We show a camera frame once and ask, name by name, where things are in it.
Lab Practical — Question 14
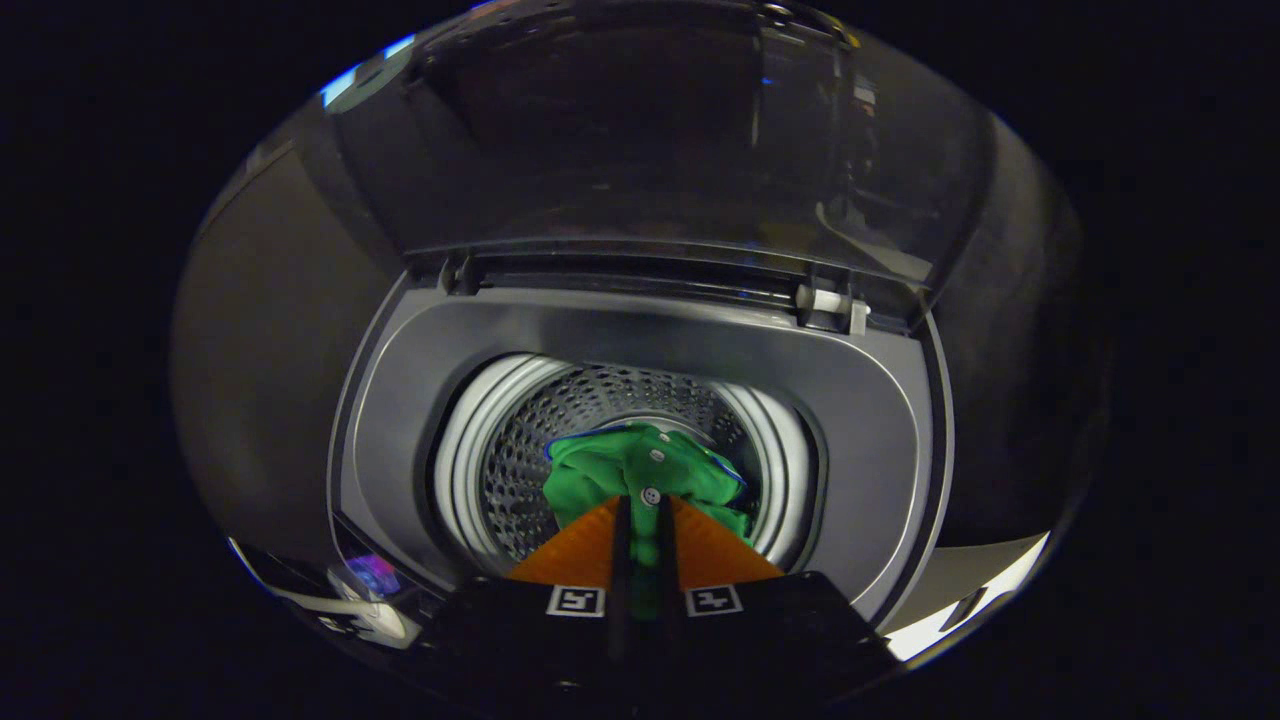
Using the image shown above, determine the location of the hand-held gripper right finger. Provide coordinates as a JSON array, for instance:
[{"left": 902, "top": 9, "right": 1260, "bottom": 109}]
[{"left": 658, "top": 495, "right": 896, "bottom": 701}]

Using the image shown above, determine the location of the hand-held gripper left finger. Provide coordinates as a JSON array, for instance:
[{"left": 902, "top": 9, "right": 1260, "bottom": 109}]
[{"left": 425, "top": 495, "right": 636, "bottom": 693}]

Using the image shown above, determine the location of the green polo shirt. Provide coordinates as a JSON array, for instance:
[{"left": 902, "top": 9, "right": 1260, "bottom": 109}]
[{"left": 543, "top": 423, "right": 756, "bottom": 621}]

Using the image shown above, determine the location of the grey washing machine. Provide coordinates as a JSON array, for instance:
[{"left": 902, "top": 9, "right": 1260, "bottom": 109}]
[{"left": 325, "top": 250, "right": 956, "bottom": 641}]

